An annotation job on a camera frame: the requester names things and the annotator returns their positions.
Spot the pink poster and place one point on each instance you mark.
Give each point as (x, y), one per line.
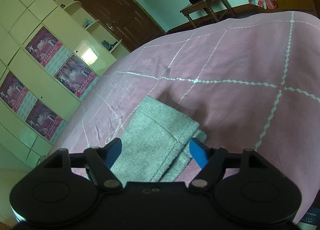
(43, 120)
(13, 92)
(76, 76)
(43, 46)

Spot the pink poster lower left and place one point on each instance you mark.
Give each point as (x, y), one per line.
(43, 120)

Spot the pink poster upper left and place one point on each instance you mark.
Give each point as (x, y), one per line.
(13, 92)

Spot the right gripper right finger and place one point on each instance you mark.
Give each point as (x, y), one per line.
(210, 161)

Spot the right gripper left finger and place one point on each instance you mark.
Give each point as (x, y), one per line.
(100, 161)

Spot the pink poster upper right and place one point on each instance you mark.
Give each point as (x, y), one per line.
(43, 46)

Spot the wooden chair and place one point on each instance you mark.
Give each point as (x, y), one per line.
(206, 6)

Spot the grey green pant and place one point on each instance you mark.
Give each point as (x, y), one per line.
(155, 144)

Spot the pale yellow wardrobe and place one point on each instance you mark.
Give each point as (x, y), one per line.
(81, 35)

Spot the pink quilted bedspread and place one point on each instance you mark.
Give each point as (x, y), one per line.
(249, 83)

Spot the pink poster lower right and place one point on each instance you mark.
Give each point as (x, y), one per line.
(76, 76)

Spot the brown wooden door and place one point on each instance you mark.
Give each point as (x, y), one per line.
(126, 20)

